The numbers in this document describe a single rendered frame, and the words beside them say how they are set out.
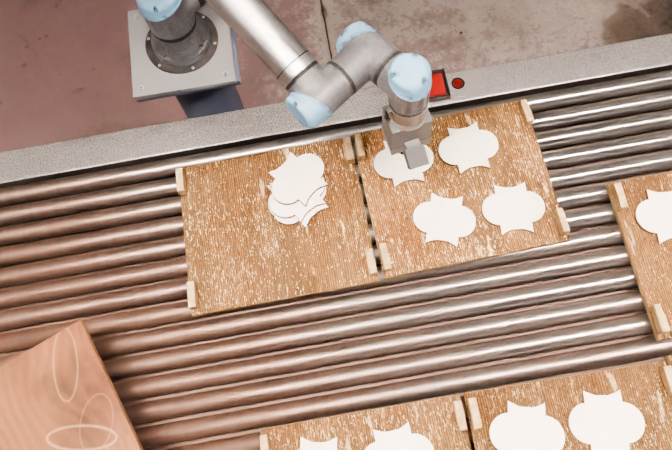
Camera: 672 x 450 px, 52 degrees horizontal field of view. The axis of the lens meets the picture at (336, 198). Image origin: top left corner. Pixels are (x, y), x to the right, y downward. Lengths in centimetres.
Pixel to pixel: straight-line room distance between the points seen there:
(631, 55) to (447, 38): 117
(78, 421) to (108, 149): 64
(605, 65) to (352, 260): 77
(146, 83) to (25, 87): 133
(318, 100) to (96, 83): 186
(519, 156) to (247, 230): 64
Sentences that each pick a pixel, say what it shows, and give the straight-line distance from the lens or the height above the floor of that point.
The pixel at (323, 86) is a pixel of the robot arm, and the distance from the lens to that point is 121.
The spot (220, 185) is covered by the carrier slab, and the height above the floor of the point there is 94.
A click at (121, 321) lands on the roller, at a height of 92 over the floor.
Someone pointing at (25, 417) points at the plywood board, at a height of 104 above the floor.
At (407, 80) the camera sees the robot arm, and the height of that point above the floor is 134.
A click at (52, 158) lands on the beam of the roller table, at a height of 92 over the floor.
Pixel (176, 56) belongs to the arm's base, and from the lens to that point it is 179.
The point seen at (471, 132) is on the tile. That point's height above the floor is 95.
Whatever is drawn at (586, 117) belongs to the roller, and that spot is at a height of 91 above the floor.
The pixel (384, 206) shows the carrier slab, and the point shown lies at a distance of 153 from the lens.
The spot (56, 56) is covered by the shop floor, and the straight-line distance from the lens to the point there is 311.
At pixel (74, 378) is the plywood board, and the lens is 147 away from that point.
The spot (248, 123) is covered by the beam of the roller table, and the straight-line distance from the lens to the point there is 166.
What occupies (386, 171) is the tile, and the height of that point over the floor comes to 95.
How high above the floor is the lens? 238
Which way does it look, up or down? 70 degrees down
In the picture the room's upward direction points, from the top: 10 degrees counter-clockwise
